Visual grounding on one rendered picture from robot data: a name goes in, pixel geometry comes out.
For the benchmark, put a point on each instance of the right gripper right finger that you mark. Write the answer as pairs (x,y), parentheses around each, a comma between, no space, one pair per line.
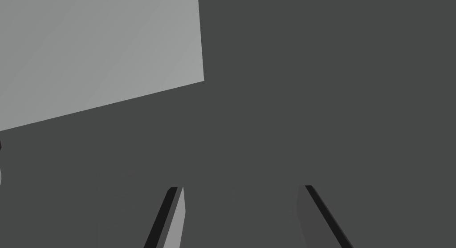
(319,223)

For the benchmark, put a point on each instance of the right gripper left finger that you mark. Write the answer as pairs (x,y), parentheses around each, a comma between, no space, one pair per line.
(170,223)

